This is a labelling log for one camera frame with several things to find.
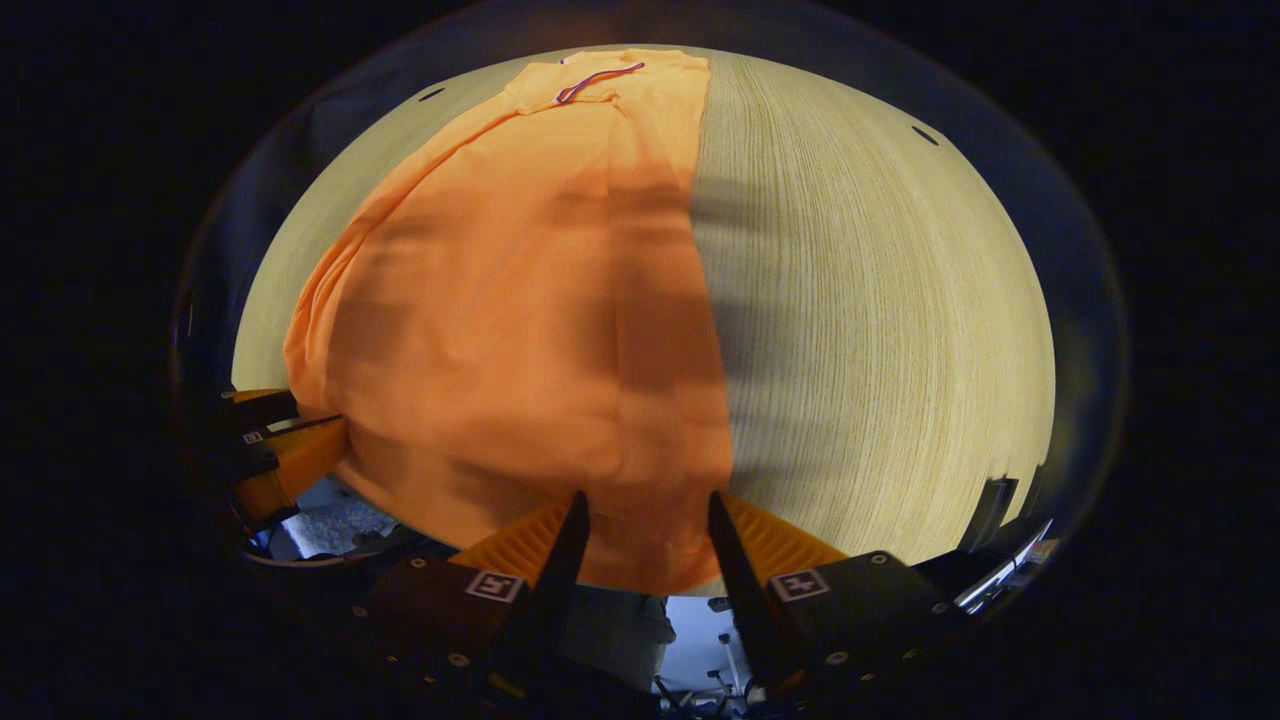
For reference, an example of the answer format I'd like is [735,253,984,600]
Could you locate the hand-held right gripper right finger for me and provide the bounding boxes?
[707,490,966,701]

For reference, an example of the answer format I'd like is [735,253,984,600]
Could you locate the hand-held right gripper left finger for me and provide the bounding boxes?
[350,490,591,720]

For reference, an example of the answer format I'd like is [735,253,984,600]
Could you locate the orange T-shirt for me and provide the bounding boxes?
[283,48,736,598]

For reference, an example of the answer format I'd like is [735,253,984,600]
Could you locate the person's grey trousers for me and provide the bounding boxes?
[560,588,677,693]

